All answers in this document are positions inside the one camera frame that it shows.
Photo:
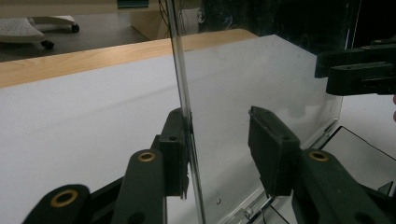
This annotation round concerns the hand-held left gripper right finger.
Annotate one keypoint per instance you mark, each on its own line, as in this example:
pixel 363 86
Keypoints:
pixel 274 152

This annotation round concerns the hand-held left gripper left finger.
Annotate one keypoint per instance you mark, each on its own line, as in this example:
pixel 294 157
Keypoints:
pixel 174 155

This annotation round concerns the transparent grey plastic compartment box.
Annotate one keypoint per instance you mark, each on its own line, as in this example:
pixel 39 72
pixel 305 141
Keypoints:
pixel 249 77

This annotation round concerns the black curtain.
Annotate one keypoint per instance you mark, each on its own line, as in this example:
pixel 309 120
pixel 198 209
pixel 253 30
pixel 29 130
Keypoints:
pixel 280 18

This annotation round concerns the wooden table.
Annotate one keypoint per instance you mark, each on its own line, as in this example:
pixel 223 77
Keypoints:
pixel 77 63

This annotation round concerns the white chair base with casters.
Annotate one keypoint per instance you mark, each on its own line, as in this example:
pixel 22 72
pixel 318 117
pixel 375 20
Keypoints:
pixel 18 31

